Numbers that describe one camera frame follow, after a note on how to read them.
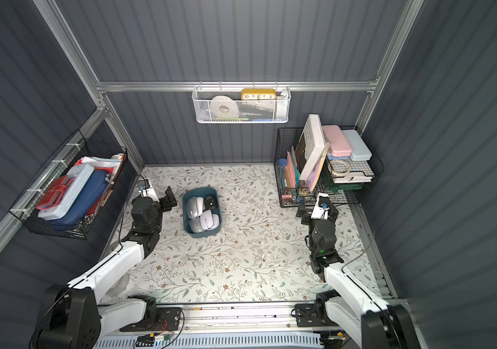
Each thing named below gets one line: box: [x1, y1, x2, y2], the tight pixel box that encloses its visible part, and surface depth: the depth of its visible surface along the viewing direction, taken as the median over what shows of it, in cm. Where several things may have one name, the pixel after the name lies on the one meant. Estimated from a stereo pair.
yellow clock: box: [241, 88, 277, 101], surface depth 90 cm
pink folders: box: [284, 145, 301, 189], surface depth 112 cm
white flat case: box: [37, 163, 95, 222], surface depth 67 cm
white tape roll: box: [209, 95, 240, 119], surface depth 86 cm
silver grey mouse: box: [188, 216, 204, 233], surface depth 97 cm
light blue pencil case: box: [341, 129, 373, 161], surface depth 98 cm
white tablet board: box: [295, 114, 327, 182], surface depth 88 cm
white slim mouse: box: [186, 196, 205, 219], surface depth 101 cm
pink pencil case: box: [321, 125, 353, 157], surface depth 96 cm
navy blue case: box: [50, 170, 109, 229], surface depth 68 cm
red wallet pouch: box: [35, 175, 75, 211], surface depth 64 cm
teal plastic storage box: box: [182, 186, 223, 238], surface depth 98 cm
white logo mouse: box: [199, 209, 220, 231], surface depth 95 cm
